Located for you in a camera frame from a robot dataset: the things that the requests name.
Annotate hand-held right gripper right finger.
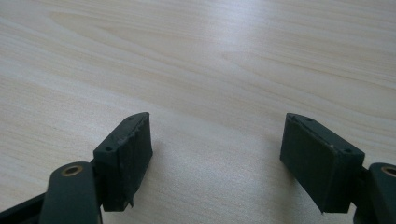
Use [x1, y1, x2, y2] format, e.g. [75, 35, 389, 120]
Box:
[279, 112, 366, 215]

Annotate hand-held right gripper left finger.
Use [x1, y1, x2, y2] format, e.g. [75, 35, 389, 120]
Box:
[92, 111, 154, 213]

